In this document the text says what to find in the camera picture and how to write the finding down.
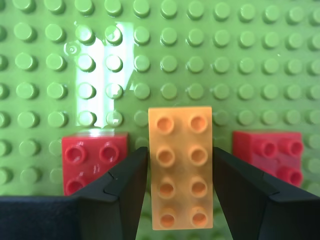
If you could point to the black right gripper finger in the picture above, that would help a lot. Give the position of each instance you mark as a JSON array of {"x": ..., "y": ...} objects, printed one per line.
[
  {"x": 75, "y": 217},
  {"x": 262, "y": 217}
]

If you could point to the yellow toy brick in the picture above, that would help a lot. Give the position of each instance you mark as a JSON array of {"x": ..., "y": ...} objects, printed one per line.
[{"x": 180, "y": 140}]

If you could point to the red toy brick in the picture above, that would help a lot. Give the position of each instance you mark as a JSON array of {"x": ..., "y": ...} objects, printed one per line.
[
  {"x": 250, "y": 150},
  {"x": 87, "y": 166}
]

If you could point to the green studded baseplate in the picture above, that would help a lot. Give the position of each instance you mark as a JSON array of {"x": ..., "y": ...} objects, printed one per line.
[{"x": 200, "y": 45}]

